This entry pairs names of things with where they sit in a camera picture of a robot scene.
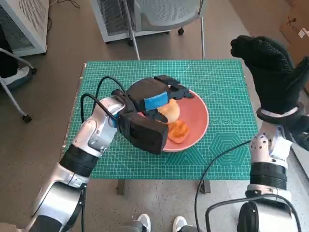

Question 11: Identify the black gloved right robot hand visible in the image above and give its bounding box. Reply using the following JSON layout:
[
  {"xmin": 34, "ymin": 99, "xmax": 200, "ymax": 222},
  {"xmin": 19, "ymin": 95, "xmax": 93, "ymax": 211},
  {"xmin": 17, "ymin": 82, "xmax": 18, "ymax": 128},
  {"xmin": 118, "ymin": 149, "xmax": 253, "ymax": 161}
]
[{"xmin": 230, "ymin": 35, "xmax": 309, "ymax": 114}]

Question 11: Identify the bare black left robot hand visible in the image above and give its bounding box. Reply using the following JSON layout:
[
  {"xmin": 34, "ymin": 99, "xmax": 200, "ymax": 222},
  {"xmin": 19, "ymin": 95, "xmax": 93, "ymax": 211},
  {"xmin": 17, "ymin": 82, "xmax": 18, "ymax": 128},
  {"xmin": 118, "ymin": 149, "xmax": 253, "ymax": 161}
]
[{"xmin": 125, "ymin": 75, "xmax": 196, "ymax": 124}]

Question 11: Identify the round toy bread bun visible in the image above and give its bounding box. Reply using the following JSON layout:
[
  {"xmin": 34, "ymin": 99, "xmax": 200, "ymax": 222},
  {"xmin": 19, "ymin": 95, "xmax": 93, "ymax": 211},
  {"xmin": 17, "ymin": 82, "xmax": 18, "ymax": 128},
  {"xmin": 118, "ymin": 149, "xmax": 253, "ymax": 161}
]
[{"xmin": 158, "ymin": 99, "xmax": 181, "ymax": 123}]

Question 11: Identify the rectangular striped toy bread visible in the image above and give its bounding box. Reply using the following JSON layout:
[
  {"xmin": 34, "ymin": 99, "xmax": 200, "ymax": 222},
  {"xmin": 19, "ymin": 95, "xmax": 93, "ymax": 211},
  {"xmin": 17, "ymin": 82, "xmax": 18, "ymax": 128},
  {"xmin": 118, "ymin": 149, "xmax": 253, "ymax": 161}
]
[{"xmin": 168, "ymin": 120, "xmax": 190, "ymax": 144}]

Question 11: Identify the pink bowl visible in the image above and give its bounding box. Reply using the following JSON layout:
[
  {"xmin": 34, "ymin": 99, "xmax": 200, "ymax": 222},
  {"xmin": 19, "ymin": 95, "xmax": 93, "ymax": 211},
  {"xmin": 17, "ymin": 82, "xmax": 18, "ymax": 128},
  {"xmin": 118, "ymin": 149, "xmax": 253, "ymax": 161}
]
[{"xmin": 135, "ymin": 88, "xmax": 210, "ymax": 152}]

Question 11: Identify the green cutting mat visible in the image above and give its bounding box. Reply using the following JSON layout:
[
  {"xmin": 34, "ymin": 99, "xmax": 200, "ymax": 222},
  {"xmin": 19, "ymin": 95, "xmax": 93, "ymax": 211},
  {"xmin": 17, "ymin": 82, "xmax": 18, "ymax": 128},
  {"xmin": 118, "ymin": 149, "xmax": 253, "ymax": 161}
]
[{"xmin": 63, "ymin": 60, "xmax": 259, "ymax": 180}]

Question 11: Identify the white cabinet with casters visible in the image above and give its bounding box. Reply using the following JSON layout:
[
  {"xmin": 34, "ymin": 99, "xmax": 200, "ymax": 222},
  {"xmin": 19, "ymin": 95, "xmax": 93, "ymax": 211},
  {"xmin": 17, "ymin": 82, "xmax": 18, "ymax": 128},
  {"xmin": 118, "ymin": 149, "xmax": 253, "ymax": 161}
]
[{"xmin": 89, "ymin": 0, "xmax": 169, "ymax": 44}]

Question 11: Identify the grey mesh chair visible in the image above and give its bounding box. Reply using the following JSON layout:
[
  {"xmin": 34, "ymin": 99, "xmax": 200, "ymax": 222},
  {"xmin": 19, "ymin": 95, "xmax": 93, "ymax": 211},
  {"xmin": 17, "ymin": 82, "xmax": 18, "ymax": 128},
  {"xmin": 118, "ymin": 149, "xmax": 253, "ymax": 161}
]
[{"xmin": 122, "ymin": 0, "xmax": 206, "ymax": 60}]

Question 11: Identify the white grey foot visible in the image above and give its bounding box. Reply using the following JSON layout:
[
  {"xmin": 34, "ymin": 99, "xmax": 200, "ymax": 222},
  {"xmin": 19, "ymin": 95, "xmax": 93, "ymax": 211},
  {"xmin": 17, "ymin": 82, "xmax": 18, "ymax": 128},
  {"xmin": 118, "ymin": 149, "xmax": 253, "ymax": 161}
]
[
  {"xmin": 173, "ymin": 216, "xmax": 188, "ymax": 232},
  {"xmin": 137, "ymin": 214, "xmax": 152, "ymax": 232}
]

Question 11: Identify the white perforated metal cabinet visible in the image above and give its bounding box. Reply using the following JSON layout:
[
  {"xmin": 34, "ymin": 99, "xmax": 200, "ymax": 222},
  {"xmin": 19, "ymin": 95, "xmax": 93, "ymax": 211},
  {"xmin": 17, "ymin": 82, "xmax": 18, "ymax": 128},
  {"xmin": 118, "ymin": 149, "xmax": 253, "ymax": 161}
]
[{"xmin": 0, "ymin": 0, "xmax": 49, "ymax": 58}]

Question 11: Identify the person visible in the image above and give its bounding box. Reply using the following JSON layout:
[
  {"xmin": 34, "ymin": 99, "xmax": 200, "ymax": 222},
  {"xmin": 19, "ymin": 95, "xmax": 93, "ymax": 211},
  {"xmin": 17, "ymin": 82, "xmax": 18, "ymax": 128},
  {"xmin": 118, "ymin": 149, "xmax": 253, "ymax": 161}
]
[{"xmin": 0, "ymin": 26, "xmax": 31, "ymax": 85}]

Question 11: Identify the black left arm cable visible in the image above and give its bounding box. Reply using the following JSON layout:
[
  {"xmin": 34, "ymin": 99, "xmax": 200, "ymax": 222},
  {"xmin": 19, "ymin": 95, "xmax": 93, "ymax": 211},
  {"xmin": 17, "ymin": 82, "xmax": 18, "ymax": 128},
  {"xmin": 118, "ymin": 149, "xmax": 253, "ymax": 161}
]
[{"xmin": 80, "ymin": 76, "xmax": 128, "ymax": 121}]

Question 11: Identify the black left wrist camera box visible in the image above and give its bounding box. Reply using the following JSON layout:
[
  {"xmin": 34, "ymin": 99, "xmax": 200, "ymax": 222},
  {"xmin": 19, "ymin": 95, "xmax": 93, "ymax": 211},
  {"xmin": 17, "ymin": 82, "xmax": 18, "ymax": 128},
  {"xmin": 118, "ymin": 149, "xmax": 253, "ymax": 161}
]
[{"xmin": 117, "ymin": 112, "xmax": 169, "ymax": 155}]

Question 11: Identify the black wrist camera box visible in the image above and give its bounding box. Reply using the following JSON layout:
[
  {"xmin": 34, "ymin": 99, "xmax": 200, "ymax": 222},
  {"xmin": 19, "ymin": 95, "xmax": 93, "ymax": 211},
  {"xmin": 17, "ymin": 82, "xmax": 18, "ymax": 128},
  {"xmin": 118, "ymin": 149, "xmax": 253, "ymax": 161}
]
[
  {"xmin": 117, "ymin": 112, "xmax": 169, "ymax": 155},
  {"xmin": 282, "ymin": 115, "xmax": 309, "ymax": 153}
]

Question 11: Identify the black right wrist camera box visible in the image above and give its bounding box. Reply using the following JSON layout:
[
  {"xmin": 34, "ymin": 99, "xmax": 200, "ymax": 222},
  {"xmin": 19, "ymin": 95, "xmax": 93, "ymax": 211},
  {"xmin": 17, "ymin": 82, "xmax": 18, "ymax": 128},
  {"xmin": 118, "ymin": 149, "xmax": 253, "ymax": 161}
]
[{"xmin": 282, "ymin": 115, "xmax": 309, "ymax": 153}]

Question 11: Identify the black right forearm cable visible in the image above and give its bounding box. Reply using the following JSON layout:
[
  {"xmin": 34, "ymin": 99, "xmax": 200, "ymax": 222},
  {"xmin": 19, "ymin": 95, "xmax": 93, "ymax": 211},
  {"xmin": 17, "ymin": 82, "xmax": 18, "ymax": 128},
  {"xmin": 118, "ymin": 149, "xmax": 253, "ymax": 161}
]
[{"xmin": 194, "ymin": 139, "xmax": 253, "ymax": 232}]

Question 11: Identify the grey metal chair frame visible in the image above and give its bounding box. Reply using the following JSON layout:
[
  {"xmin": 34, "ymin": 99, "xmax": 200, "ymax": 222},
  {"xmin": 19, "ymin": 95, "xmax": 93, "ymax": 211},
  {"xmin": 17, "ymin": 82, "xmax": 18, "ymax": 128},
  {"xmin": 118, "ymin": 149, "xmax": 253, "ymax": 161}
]
[{"xmin": 0, "ymin": 47, "xmax": 37, "ymax": 123}]

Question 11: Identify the black right arm loop cable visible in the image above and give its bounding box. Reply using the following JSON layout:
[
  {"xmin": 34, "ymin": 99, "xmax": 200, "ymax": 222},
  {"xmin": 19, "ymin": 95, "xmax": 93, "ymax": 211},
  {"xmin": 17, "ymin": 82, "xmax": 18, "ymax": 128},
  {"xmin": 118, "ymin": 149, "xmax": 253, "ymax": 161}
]
[{"xmin": 205, "ymin": 193, "xmax": 302, "ymax": 232}]

